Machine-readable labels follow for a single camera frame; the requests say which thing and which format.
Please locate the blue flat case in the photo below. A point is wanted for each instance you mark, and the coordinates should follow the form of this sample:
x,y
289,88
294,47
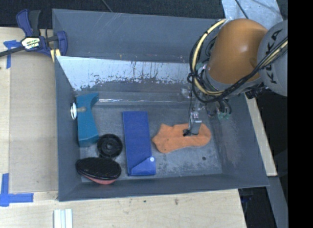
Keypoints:
x,y
137,139

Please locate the black oval brush red base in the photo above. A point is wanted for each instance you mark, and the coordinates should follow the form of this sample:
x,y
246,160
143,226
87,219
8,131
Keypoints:
x,y
97,169

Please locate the teal block with white knob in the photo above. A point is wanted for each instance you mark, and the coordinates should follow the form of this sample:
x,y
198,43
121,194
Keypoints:
x,y
86,124

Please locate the grey metal bin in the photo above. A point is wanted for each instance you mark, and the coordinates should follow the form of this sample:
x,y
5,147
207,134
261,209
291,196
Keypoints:
x,y
171,168

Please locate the orange cloth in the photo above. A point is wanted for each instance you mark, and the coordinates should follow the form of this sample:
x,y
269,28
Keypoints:
x,y
176,140

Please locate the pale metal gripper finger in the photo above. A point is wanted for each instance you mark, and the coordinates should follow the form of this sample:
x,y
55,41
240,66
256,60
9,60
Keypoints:
x,y
196,126

